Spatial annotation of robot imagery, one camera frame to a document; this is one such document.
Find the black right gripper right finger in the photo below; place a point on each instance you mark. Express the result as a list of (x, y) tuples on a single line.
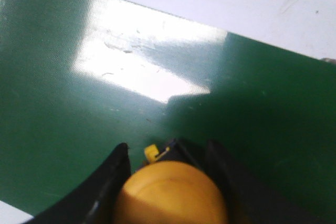
[(247, 198)]

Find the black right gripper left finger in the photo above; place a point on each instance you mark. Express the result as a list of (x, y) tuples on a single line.
[(94, 199)]

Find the yellow push button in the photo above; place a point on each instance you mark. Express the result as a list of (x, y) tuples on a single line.
[(170, 188)]

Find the green conveyor belt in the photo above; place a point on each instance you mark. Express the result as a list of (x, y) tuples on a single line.
[(79, 77)]

